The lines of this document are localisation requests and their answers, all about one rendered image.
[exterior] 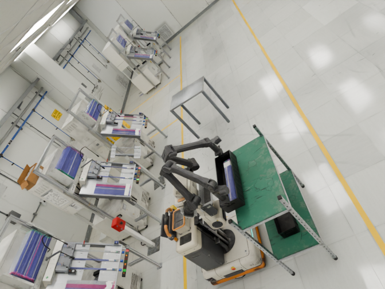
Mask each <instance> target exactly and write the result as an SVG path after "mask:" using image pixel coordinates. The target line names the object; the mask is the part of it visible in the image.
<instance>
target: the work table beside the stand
mask: <svg viewBox="0 0 385 289"><path fill-rule="evenodd" d="M204 82H205V83H206V84H207V85H208V86H209V88H210V89H211V90H212V91H213V92H214V93H215V95H216V96H217V97H218V99H219V100H220V101H221V102H222V103H223V104H224V106H225V107H226V108H227V109H228V108H229V106H228V105H227V104H226V102H225V101H224V100H223V99H222V98H221V97H220V95H219V94H218V93H217V91H216V90H215V89H214V88H213V87H212V86H211V84H210V83H209V82H208V81H207V80H206V78H205V77H204V76H202V77H200V78H199V79H198V80H196V81H194V82H193V83H191V84H190V85H188V86H187V87H185V88H183V89H182V90H181V91H179V92H178V93H176V94H175V95H173V96H172V101H171V106H170V112H171V113H172V114H173V115H174V116H175V117H176V118H177V119H178V120H179V121H180V122H181V123H182V124H183V125H184V126H185V127H186V128H187V129H188V130H189V131H190V132H191V133H192V134H193V135H194V136H195V137H196V138H197V139H199V138H200V136H199V135H198V134H197V133H196V132H195V131H194V130H193V129H192V128H191V127H190V126H189V125H188V124H187V123H186V122H185V121H184V120H183V119H182V118H181V117H180V116H179V115H178V114H177V113H176V112H175V111H174V109H176V108H178V107H179V106H181V107H182V108H183V109H184V110H185V111H186V112H187V113H188V114H189V115H190V116H191V117H192V118H193V119H194V120H195V121H196V122H197V123H198V124H199V125H200V124H201V123H200V121H199V120H198V119H197V118H196V117H195V116H194V115H193V114H192V113H191V112H190V111H189V110H188V109H187V108H186V107H185V106H184V105H183V104H184V103H186V102H187V101H189V100H191V99H192V98H194V97H196V96H197V95H198V94H200V93H202V94H203V95H204V96H205V97H206V99H207V100H208V101H209V102H210V103H211V104H212V105H213V106H214V108H215V109H216V110H217V111H218V112H219V113H220V114H221V115H222V117H223V118H224V119H225V120H226V121H227V122H228V123H229V122H230V120H229V119H228V118H227V117H226V115H225V114H224V113H223V112H222V111H221V110H220V109H219V108H218V106H217V105H216V104H215V103H214V102H213V101H212V100H211V98H210V97H209V96H208V95H207V93H206V92H205V91H204V90H203V87H204Z"/></svg>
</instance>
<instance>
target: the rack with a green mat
mask: <svg viewBox="0 0 385 289"><path fill-rule="evenodd" d="M253 128H254V129H255V130H256V132H257V133H258V134H259V137H257V138H255V139H253V140H252V141H250V142H249V143H247V144H245V145H243V146H242V147H240V148H238V149H236V150H235V151H233V152H232V153H233V154H234V155H235V156H236V158H237V164H238V170H239V175H240V179H241V185H242V190H243V196H244V199H245V205H244V206H242V207H240V208H238V209H236V210H235V213H236V217H237V223H238V224H237V223H236V222H234V221H233V220H232V219H229V220H228V223H229V224H230V225H231V226H232V227H233V228H235V229H236V230H237V231H239V233H241V234H242V235H244V236H245V237H246V238H247V239H248V240H249V241H251V242H252V243H253V244H254V245H255V246H257V247H258V248H259V249H260V250H261V251H263V252H264V253H265V254H267V255H268V256H269V257H270V258H271V259H273V260H274V261H275V262H276V263H277V264H279V265H280V266H281V267H282V268H283V269H285V270H286V271H287V272H288V273H290V274H291V275H292V276H295V272H294V271H292V270H291V269H290V268H289V267H288V266H287V265H285V264H284V263H283V262H282V260H285V259H288V258H290V257H292V256H295V255H298V254H300V253H303V252H305V251H308V250H310V249H313V248H316V247H318V246H322V247H323V248H324V249H325V250H326V251H327V252H328V253H329V254H330V255H331V256H332V258H333V259H334V260H337V259H338V257H337V256H336V255H335V254H334V253H333V252H332V251H331V250H330V249H329V247H328V246H327V245H326V244H325V243H324V242H323V240H322V238H321V236H320V234H319V231H318V229H317V226H316V224H315V222H314V220H313V217H312V215H311V213H310V211H309V208H308V206H307V203H306V202H305V199H304V197H303V194H302V192H301V190H300V188H299V185H298V183H299V184H300V186H301V187H302V188H304V187H305V185H304V184H303V183H302V182H301V181H300V180H299V178H298V177H297V175H295V173H294V172H293V171H292V169H291V168H290V167H289V166H288V164H287V163H286V162H285V161H284V160H283V158H282V157H281V155H280V154H279V153H278V152H277V151H276V149H275V148H274V147H273V146H272V144H271V143H270V142H269V141H268V140H267V138H266V137H265V136H264V134H263V133H262V132H261V131H260V129H259V128H258V127H257V126H256V125H255V124H254V125H253ZM269 148H270V149H271V150H272V151H273V152H274V154H275V155H276V156H277V158H278V159H279V160H280V161H281V162H282V164H283V165H284V166H285V167H286V168H287V170H286V171H284V172H282V173H280V174H279V173H278V170H277V167H276V164H275V162H274V159H273V157H272V154H271V152H270V149H269ZM297 182H298V183H297ZM287 212H290V213H291V214H292V215H293V216H294V217H295V219H296V222H297V224H298V227H299V229H300V232H299V233H296V234H294V235H291V236H289V237H287V238H283V237H282V236H281V235H279V234H278V232H277V228H276V225H275V222H274V218H276V217H278V216H280V215H283V214H285V213H287ZM263 223H265V227H266V231H267V234H268V238H269V241H270V245H271V248H272V252H273V253H271V252H270V251H269V250H268V249H266V248H265V247H264V246H263V245H262V244H260V243H259V242H258V241H257V240H256V239H255V238H253V237H252V236H251V235H250V234H248V233H247V231H248V230H250V229H252V228H254V227H257V226H259V225H261V224H263Z"/></svg>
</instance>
